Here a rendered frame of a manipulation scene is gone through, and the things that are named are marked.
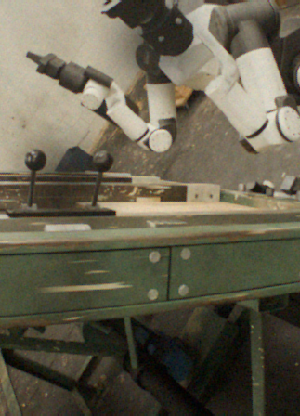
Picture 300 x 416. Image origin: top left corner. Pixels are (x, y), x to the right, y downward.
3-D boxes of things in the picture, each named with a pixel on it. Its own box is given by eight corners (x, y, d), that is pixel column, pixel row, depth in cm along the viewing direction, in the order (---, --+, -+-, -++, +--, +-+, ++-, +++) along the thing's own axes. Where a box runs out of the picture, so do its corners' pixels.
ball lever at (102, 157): (103, 219, 81) (119, 158, 74) (84, 220, 80) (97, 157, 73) (97, 207, 84) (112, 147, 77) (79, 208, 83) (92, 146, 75)
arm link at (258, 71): (272, 149, 106) (243, 66, 105) (315, 136, 95) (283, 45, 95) (244, 157, 99) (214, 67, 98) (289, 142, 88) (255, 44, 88)
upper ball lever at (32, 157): (40, 221, 76) (50, 156, 69) (19, 221, 75) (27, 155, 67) (37, 208, 79) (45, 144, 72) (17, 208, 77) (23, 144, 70)
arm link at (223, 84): (170, 57, 82) (215, 105, 87) (203, 26, 79) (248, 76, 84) (167, 51, 88) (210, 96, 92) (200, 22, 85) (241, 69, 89)
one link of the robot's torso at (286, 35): (298, 33, 142) (260, 14, 134) (324, 26, 130) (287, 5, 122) (288, 108, 143) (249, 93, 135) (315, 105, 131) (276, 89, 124)
